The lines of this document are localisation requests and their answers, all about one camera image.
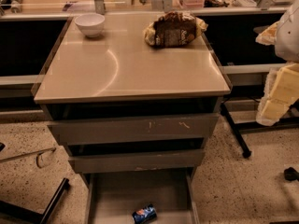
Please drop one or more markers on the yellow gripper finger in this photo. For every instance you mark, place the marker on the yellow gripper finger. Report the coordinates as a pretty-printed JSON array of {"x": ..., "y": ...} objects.
[
  {"x": 266, "y": 34},
  {"x": 281, "y": 90}
]

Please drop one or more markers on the blue pepsi can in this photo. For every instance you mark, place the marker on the blue pepsi can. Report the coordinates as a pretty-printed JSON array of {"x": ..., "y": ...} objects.
[{"x": 144, "y": 215}]

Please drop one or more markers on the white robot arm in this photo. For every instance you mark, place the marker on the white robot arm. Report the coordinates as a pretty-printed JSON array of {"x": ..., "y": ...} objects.
[{"x": 287, "y": 36}]

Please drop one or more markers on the grey top drawer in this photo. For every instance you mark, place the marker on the grey top drawer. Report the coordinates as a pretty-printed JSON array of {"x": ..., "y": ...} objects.
[{"x": 132, "y": 129}]

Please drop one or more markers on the grey middle drawer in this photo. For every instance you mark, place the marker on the grey middle drawer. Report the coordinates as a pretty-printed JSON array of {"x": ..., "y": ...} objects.
[{"x": 137, "y": 161}]

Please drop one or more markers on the grey drawer cabinet with countertop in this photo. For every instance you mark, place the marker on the grey drawer cabinet with countertop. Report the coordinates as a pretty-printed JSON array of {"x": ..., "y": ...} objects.
[{"x": 118, "y": 75}]

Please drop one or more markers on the grey open bottom drawer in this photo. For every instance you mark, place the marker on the grey open bottom drawer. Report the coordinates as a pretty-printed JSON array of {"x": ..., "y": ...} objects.
[{"x": 113, "y": 197}]

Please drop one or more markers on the black caster foot right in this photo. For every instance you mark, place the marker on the black caster foot right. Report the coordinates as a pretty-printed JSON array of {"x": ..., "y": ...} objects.
[{"x": 291, "y": 174}]

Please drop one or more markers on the brown chip bag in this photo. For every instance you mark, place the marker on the brown chip bag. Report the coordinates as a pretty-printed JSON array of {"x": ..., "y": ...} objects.
[{"x": 174, "y": 29}]

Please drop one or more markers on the white ceramic bowl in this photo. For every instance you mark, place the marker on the white ceramic bowl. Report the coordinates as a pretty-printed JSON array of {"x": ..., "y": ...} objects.
[{"x": 90, "y": 24}]

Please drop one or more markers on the black table leg frame right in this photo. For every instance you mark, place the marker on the black table leg frame right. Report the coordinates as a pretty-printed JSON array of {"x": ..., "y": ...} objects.
[{"x": 254, "y": 127}]

